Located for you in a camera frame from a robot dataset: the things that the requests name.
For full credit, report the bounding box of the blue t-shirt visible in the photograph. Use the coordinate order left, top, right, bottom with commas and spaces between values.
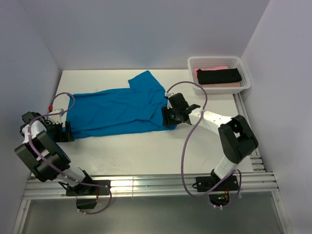
66, 70, 176, 138

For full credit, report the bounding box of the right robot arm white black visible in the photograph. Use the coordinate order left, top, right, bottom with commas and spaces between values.
161, 93, 258, 190

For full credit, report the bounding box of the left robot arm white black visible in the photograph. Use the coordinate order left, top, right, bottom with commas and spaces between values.
15, 109, 96, 195

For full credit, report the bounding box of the white plastic basket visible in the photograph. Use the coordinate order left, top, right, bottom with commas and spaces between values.
187, 56, 251, 95

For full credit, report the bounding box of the black rolled t-shirt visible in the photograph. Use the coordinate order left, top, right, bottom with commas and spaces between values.
196, 68, 242, 85

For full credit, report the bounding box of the pink folded t-shirt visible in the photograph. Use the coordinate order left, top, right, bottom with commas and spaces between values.
194, 66, 241, 88

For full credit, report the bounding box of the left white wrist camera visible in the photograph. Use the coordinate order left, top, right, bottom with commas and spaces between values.
48, 109, 64, 124

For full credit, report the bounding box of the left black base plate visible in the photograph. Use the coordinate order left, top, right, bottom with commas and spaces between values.
66, 180, 111, 196

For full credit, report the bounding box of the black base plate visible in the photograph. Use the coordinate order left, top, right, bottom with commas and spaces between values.
66, 180, 111, 196
192, 175, 239, 193

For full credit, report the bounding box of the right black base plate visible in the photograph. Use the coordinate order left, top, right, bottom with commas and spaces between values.
192, 175, 239, 193

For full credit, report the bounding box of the aluminium rail frame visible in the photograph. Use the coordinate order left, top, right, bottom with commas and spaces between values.
13, 92, 293, 234

